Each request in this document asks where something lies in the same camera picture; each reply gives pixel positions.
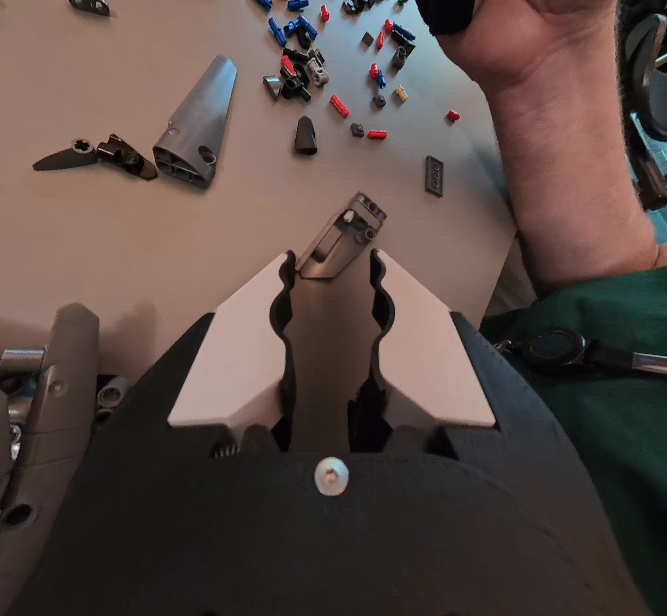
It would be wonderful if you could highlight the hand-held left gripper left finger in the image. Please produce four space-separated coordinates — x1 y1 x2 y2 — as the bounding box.
167 250 298 433

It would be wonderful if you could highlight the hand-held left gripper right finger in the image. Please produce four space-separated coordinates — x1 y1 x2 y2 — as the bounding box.
368 247 497 432

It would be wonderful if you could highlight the grey lego panel assembly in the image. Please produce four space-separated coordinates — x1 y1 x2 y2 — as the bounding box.
295 191 387 279

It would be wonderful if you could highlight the person's right forearm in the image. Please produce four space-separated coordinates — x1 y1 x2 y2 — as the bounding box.
485 53 662 296

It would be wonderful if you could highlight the dark grey three-stud lego plate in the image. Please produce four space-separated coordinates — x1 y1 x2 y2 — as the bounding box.
424 155 445 198

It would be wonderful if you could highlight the partly built lego model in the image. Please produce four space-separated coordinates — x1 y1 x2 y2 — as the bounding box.
0 303 131 531

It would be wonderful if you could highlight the black lego cone piece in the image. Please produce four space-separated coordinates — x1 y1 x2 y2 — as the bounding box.
294 116 319 156

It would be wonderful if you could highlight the black lego blade piece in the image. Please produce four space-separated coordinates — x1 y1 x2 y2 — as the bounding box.
96 134 158 180

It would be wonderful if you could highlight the large grey tapered lego panel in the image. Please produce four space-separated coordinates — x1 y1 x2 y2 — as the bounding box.
153 55 238 189

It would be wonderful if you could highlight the dark grey lego blade piece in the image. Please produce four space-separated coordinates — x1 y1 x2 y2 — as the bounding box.
32 138 98 172

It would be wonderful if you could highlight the person's right hand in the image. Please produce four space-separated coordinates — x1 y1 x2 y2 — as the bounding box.
412 0 647 101

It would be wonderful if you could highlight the black badge reel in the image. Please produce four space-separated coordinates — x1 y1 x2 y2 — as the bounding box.
494 329 667 378

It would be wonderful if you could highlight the black office chair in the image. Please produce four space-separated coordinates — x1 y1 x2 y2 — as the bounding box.
615 11 667 210

